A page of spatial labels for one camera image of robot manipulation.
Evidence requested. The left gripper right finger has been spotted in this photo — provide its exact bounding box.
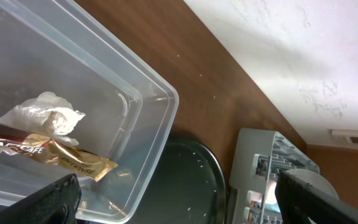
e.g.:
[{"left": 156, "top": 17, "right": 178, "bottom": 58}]
[{"left": 275, "top": 172, "right": 358, "bottom": 224}]

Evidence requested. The clear plastic bin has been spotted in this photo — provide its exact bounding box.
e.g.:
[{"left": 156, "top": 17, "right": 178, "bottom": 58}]
[{"left": 0, "top": 1, "right": 178, "bottom": 223}]

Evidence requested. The gold coffee sachet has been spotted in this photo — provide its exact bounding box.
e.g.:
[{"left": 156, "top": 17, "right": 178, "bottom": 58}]
[{"left": 0, "top": 124, "right": 118, "bottom": 181}]

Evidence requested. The round black tray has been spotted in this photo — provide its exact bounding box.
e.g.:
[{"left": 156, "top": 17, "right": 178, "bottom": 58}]
[{"left": 129, "top": 138, "right": 227, "bottom": 224}]

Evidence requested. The grey dishwasher rack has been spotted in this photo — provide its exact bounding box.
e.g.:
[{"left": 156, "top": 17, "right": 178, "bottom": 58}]
[{"left": 227, "top": 128, "right": 319, "bottom": 223}]

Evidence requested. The white tissue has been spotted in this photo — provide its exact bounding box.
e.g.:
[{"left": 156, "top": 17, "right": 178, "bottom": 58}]
[{"left": 0, "top": 91, "right": 85, "bottom": 146}]

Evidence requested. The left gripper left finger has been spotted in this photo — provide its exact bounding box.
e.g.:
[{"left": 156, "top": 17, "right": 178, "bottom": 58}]
[{"left": 0, "top": 174, "right": 81, "bottom": 224}]

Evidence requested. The blue cup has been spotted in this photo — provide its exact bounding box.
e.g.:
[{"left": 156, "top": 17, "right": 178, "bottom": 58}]
[{"left": 262, "top": 203, "right": 280, "bottom": 213}]

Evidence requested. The pink cup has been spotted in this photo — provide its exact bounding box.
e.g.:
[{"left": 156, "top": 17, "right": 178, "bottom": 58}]
[{"left": 262, "top": 180, "right": 277, "bottom": 205}]

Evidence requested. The grey plate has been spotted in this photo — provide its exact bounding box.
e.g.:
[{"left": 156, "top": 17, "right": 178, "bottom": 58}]
[{"left": 287, "top": 169, "right": 339, "bottom": 200}]

